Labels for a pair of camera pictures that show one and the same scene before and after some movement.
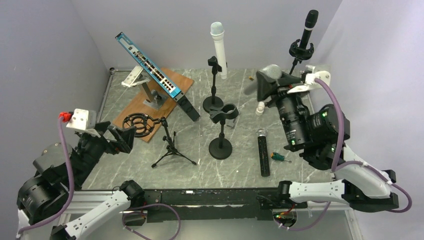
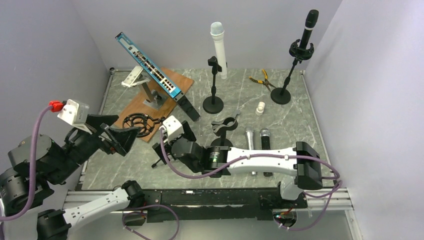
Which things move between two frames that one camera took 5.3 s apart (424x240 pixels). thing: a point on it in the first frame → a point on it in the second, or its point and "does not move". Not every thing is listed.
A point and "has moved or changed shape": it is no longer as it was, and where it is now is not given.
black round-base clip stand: [221, 148] has moved or changed shape
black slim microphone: [310, 22] does not move
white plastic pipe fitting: [260, 108] does not move
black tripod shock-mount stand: [144, 125] does not move
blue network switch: [174, 91] does not move
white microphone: [217, 31] does not move
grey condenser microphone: [271, 73] → [249, 134]
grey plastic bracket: [230, 123] → [236, 112]
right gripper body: [283, 98] → [187, 133]
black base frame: [181, 205] does not move
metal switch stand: [157, 95] does not move
